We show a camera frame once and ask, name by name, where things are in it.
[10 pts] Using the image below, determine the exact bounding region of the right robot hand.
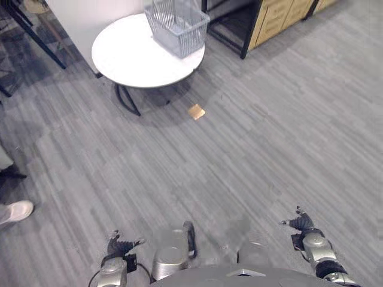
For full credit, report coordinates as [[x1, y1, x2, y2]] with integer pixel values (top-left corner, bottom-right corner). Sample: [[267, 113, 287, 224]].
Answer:
[[278, 205, 315, 231]]

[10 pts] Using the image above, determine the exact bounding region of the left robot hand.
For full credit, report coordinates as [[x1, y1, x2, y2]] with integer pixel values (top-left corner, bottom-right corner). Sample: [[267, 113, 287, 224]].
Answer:
[[107, 229, 146, 258]]

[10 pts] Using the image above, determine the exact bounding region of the silver left robot leg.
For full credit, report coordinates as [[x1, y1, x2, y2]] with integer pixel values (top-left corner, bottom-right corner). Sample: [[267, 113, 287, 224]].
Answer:
[[151, 228, 192, 281]]

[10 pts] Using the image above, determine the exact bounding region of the silver robot leg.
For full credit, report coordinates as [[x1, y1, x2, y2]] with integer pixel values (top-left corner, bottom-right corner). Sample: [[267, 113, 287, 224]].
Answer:
[[238, 230, 272, 268], [151, 228, 192, 281]]

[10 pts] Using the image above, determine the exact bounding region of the silver right robot leg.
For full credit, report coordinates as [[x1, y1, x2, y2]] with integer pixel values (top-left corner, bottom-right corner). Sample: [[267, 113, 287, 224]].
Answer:
[[238, 230, 272, 268]]

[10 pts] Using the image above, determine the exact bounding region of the dark left robot foot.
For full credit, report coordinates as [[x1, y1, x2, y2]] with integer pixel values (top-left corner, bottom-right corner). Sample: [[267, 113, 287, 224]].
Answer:
[[183, 220, 198, 259]]

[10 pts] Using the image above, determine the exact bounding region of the silver robot body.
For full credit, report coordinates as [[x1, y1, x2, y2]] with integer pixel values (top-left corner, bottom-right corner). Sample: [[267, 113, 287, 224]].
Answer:
[[149, 267, 339, 287]]

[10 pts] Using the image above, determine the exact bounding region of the person's white shoe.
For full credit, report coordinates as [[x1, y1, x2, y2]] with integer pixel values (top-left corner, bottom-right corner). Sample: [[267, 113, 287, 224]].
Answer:
[[0, 200, 35, 224]]

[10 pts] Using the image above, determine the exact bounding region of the tan bread slice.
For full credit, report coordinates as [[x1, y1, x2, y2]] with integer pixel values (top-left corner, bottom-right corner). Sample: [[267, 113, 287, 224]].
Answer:
[[187, 104, 206, 121]]

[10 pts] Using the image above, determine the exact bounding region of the round white table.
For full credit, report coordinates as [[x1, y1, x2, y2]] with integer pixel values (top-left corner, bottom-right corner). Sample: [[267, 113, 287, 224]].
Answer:
[[91, 13, 206, 117]]

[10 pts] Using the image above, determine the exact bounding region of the wooden cabinet with black frame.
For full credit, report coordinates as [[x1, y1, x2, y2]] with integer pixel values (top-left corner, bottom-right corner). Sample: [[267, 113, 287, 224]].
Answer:
[[202, 0, 338, 60]]

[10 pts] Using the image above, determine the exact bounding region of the grey wire basket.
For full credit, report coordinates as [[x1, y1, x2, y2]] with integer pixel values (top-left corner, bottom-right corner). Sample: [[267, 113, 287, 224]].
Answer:
[[144, 0, 211, 59]]

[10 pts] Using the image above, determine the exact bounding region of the black metal frame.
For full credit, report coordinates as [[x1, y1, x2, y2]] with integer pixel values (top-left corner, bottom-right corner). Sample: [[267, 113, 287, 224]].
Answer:
[[0, 0, 67, 98]]

